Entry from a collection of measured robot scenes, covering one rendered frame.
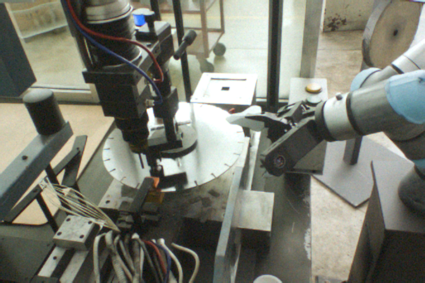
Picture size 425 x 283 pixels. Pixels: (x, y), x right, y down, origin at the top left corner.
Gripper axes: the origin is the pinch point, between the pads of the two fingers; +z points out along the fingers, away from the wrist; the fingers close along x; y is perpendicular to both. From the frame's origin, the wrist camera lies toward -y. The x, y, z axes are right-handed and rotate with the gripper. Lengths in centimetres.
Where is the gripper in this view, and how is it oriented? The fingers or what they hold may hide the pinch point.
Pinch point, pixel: (241, 150)
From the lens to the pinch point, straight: 75.7
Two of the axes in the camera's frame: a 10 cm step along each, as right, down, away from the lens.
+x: -5.4, -8.0, -2.6
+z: -6.6, 2.1, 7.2
